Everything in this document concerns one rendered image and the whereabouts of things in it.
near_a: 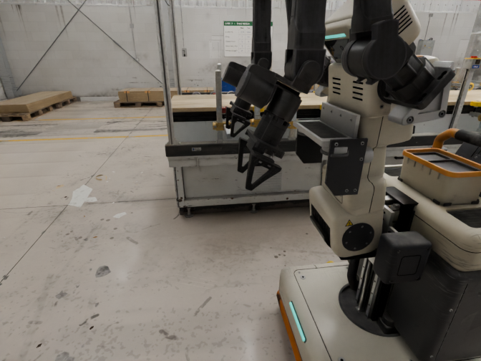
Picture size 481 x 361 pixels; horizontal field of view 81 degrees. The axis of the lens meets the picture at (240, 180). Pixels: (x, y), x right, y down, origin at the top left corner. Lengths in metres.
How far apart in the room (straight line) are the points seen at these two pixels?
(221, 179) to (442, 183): 1.62
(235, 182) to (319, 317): 1.34
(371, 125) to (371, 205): 0.24
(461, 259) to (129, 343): 1.37
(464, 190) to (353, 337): 0.64
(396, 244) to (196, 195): 1.71
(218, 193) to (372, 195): 1.62
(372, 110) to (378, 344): 0.85
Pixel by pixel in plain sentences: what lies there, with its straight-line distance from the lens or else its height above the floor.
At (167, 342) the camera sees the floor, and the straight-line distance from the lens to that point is 1.57.
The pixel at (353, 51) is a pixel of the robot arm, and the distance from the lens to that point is 0.64.
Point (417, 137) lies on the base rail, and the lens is 2.45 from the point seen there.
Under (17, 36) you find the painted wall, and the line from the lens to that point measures 10.15.
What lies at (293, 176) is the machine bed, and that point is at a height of 0.31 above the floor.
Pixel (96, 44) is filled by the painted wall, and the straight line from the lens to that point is 9.41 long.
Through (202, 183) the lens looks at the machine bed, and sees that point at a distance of 2.29.
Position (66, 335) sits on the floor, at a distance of 1.77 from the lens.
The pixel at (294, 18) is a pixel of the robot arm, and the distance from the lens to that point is 0.58.
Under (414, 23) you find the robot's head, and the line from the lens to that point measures 0.83.
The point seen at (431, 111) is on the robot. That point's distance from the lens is 0.72.
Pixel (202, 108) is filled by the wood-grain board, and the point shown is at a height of 0.89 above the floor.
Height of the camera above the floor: 1.24
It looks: 24 degrees down
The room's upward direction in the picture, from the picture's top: straight up
